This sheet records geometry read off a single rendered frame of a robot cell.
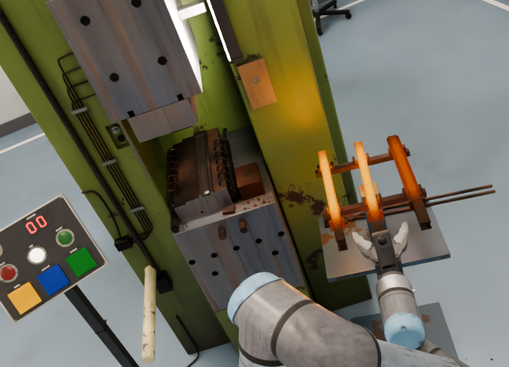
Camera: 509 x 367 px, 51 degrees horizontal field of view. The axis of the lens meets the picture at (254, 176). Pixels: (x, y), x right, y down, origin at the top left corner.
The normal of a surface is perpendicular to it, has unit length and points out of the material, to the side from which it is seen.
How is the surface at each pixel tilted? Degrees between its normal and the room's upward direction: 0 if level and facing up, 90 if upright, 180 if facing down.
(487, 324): 0
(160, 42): 90
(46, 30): 90
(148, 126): 90
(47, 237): 60
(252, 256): 90
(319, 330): 26
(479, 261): 0
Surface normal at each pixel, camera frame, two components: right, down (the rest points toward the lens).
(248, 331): -0.74, 0.23
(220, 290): 0.13, 0.58
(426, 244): -0.29, -0.75
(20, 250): 0.31, -0.04
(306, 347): -0.25, -0.07
